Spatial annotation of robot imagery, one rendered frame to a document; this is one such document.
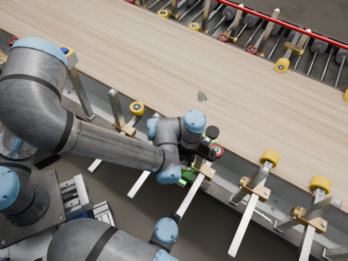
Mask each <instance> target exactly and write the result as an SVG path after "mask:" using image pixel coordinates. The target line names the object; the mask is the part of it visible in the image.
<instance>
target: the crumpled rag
mask: <svg viewBox="0 0 348 261"><path fill-rule="evenodd" d="M207 99H208V97H207V96H206V95H205V94H204V93H203V92H202V91H201V90H200V91H198V93H197V101H199V102H202V101H207Z"/></svg>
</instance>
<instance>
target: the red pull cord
mask: <svg viewBox="0 0 348 261"><path fill-rule="evenodd" d="M214 1H217V2H220V3H222V4H225V5H228V6H230V7H233V8H236V9H239V10H241V11H244V12H247V13H249V14H252V15H254V16H257V17H260V18H262V19H265V20H268V21H270V22H273V23H276V24H278V25H281V26H284V27H286V28H290V29H292V30H295V31H297V32H300V33H303V34H305V35H308V36H311V37H313V38H316V39H319V40H321V41H324V42H327V43H329V44H332V45H334V46H337V47H340V48H342V49H345V50H348V46H346V45H344V44H341V43H338V42H336V41H333V40H330V39H328V38H325V37H322V36H320V35H317V34H314V33H311V32H308V31H306V30H303V29H301V28H298V27H295V26H292V25H290V24H287V23H284V22H282V21H279V20H276V19H274V18H271V17H268V16H265V15H263V14H260V13H258V12H255V11H252V10H249V9H246V8H244V7H241V6H238V5H236V4H233V3H230V2H228V1H225V0H214Z"/></svg>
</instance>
